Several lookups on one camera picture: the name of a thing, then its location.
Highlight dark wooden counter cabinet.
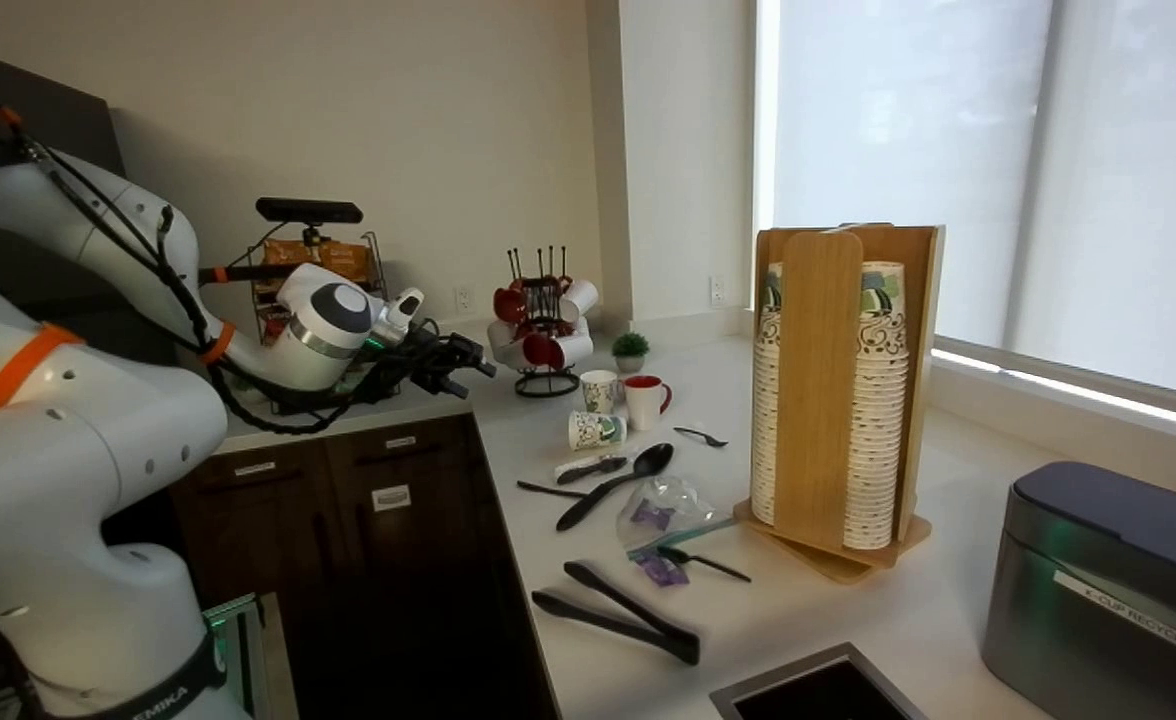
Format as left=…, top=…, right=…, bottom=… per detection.
left=164, top=413, right=557, bottom=720

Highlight window with white blind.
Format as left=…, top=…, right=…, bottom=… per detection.
left=752, top=0, right=1176, bottom=441

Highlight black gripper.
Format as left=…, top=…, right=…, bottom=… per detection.
left=370, top=327, right=501, bottom=402

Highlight black plastic serving spoon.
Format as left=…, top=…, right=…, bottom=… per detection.
left=551, top=441, right=679, bottom=535

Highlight stack of patterned paper cups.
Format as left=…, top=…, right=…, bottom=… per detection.
left=750, top=261, right=788, bottom=526
left=839, top=255, right=914, bottom=557

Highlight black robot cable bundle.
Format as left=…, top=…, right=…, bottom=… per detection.
left=0, top=105, right=399, bottom=441

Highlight black stereo camera on tripod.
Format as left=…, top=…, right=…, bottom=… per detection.
left=219, top=196, right=370, bottom=292

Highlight large patterned paper cup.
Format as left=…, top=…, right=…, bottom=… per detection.
left=577, top=369, right=624, bottom=417

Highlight small purple packet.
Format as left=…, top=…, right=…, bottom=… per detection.
left=629, top=544, right=692, bottom=592

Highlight small green potted plant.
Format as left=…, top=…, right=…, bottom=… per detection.
left=607, top=327, right=656, bottom=381

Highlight grey metal countertop bin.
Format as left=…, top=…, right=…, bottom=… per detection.
left=981, top=460, right=1176, bottom=720

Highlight black plastic fork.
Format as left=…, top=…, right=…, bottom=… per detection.
left=672, top=419, right=731, bottom=452

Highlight black plastic tongs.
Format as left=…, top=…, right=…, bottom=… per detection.
left=527, top=557, right=706, bottom=668

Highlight clear zip plastic bag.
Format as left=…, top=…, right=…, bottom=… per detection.
left=611, top=476, right=746, bottom=563

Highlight small black stirrer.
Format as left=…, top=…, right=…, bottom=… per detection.
left=656, top=541, right=755, bottom=586

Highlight white mug red inside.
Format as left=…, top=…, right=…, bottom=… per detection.
left=490, top=280, right=535, bottom=327
left=520, top=327, right=573, bottom=374
left=562, top=276, right=606, bottom=323
left=622, top=372, right=679, bottom=441

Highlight small patterned paper coffee cup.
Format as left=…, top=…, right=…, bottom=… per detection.
left=563, top=402, right=637, bottom=454

